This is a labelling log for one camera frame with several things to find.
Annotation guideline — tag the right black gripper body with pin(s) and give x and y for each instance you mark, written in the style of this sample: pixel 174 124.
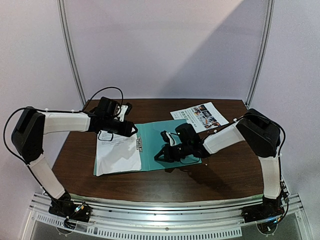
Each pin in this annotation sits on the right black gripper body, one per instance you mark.
pixel 169 152

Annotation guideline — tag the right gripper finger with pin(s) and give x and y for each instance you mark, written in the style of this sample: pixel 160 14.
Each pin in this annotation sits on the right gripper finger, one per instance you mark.
pixel 164 152
pixel 164 160

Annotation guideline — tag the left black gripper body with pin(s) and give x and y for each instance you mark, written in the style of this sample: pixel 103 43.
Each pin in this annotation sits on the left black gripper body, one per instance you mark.
pixel 109 127

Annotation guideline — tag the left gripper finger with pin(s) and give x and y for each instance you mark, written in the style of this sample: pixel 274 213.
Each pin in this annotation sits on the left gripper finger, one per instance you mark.
pixel 134 128
pixel 134 132

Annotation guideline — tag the metal folder clip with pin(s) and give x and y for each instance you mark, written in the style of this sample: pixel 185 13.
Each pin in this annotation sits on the metal folder clip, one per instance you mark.
pixel 139 144

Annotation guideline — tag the teal plastic folder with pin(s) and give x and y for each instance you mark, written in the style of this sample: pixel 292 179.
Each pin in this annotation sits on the teal plastic folder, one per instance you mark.
pixel 153 143

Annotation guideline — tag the white text paper sheet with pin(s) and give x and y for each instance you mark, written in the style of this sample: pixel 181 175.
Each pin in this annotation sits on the white text paper sheet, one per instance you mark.
pixel 116 154

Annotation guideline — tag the colour printed brochure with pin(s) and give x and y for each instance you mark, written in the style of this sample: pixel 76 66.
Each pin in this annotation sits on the colour printed brochure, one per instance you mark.
pixel 202 117

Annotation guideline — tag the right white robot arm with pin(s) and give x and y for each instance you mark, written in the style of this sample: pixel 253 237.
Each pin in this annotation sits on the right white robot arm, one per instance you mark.
pixel 261 134

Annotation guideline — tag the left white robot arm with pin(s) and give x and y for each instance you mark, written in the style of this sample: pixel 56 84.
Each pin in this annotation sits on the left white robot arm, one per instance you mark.
pixel 35 127

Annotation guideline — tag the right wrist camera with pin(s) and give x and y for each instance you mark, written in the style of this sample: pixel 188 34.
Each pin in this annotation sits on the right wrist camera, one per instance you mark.
pixel 187 134

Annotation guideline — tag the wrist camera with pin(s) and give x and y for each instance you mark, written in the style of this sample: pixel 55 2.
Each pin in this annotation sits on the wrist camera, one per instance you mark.
pixel 106 107
pixel 187 134

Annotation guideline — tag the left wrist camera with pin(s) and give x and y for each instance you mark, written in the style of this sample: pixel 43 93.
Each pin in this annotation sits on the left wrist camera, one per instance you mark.
pixel 106 107

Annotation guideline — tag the aluminium front rail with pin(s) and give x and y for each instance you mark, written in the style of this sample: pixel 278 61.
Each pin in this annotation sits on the aluminium front rail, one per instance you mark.
pixel 239 211

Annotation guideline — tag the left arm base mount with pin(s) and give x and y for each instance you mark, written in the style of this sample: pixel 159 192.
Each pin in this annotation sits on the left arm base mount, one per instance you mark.
pixel 77 211

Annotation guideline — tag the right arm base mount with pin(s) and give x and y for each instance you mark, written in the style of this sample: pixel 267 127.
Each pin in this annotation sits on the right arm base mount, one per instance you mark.
pixel 271 210

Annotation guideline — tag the perforated metal cable tray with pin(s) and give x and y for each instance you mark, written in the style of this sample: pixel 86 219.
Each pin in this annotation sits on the perforated metal cable tray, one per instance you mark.
pixel 52 228

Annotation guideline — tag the left aluminium corner post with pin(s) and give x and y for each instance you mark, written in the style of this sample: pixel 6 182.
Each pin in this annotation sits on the left aluminium corner post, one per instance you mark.
pixel 70 51

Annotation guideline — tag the aluminium corner post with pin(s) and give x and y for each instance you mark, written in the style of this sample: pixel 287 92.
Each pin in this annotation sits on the aluminium corner post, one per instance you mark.
pixel 70 51
pixel 262 51

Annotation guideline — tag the right aluminium corner post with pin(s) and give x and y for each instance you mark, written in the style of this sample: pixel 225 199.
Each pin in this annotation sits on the right aluminium corner post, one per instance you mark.
pixel 262 51

